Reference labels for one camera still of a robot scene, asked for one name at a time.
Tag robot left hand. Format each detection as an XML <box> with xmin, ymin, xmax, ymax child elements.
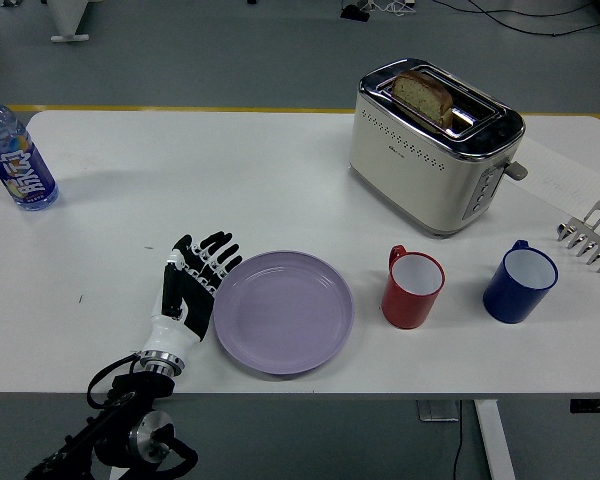
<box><xmin>142</xmin><ymin>230</ymin><xmax>244</xmax><ymax>359</ymax></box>

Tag purple plate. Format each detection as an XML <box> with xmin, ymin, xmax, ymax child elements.
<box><xmin>212</xmin><ymin>249</ymin><xmax>356</xmax><ymax>377</ymax></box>

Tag yellow floor tape line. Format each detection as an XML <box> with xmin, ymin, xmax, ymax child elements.
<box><xmin>7</xmin><ymin>103</ymin><xmax>600</xmax><ymax>122</ymax></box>

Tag red mug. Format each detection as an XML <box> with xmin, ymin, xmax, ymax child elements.
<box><xmin>381</xmin><ymin>244</ymin><xmax>446</xmax><ymax>330</ymax></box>

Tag blue drink bottle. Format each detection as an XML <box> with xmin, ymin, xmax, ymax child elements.
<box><xmin>0</xmin><ymin>88</ymin><xmax>60</xmax><ymax>212</ymax></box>

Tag cream and chrome toaster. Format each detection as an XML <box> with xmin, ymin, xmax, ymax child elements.
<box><xmin>348</xmin><ymin>58</ymin><xmax>529</xmax><ymax>239</ymax></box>

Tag grey box under table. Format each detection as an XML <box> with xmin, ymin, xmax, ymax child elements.
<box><xmin>418</xmin><ymin>399</ymin><xmax>461</xmax><ymax>423</ymax></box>

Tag bread slice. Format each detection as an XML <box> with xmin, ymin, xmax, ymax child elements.
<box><xmin>391</xmin><ymin>69</ymin><xmax>454</xmax><ymax>127</ymax></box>

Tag blue mug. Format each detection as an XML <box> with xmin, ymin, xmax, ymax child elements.
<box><xmin>482</xmin><ymin>240</ymin><xmax>560</xmax><ymax>325</ymax></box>

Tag white stand foot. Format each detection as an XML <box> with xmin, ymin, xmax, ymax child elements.
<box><xmin>48</xmin><ymin>0</ymin><xmax>90</xmax><ymax>43</ymax></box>

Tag white table leg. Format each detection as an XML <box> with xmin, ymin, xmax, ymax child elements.
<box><xmin>473</xmin><ymin>399</ymin><xmax>516</xmax><ymax>480</ymax></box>

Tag black device on floor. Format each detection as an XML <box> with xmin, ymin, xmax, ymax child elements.
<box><xmin>339</xmin><ymin>3</ymin><xmax>371</xmax><ymax>23</ymax></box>

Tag white paper sheet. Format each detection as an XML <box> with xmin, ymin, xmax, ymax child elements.
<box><xmin>504</xmin><ymin>137</ymin><xmax>600</xmax><ymax>221</ymax></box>

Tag metal toast rack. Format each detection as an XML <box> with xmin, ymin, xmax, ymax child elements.
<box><xmin>557</xmin><ymin>200</ymin><xmax>600</xmax><ymax>275</ymax></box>

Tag black cable under table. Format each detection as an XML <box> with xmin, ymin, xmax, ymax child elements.
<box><xmin>452</xmin><ymin>419</ymin><xmax>467</xmax><ymax>480</ymax></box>

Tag white floor cables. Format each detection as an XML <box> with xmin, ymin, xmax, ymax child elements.
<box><xmin>368</xmin><ymin>0</ymin><xmax>416</xmax><ymax>15</ymax></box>

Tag black floor cable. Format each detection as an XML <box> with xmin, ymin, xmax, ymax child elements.
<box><xmin>467</xmin><ymin>0</ymin><xmax>600</xmax><ymax>39</ymax></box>

